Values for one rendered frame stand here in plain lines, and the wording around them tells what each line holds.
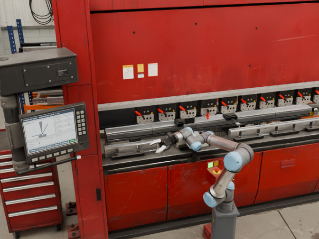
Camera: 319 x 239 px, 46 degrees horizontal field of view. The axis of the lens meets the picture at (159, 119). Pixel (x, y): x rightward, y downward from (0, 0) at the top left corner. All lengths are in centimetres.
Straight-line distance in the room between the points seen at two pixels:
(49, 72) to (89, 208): 137
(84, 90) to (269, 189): 224
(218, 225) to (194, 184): 79
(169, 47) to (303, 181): 212
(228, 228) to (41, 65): 180
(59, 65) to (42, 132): 47
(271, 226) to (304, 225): 34
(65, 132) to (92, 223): 110
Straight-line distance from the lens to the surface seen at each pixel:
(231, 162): 244
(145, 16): 303
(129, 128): 365
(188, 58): 321
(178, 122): 367
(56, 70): 255
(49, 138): 267
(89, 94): 289
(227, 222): 296
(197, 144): 268
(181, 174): 354
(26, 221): 390
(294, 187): 430
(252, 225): 407
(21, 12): 757
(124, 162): 331
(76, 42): 278
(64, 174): 490
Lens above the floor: 257
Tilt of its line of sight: 25 degrees down
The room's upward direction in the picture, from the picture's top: straight up
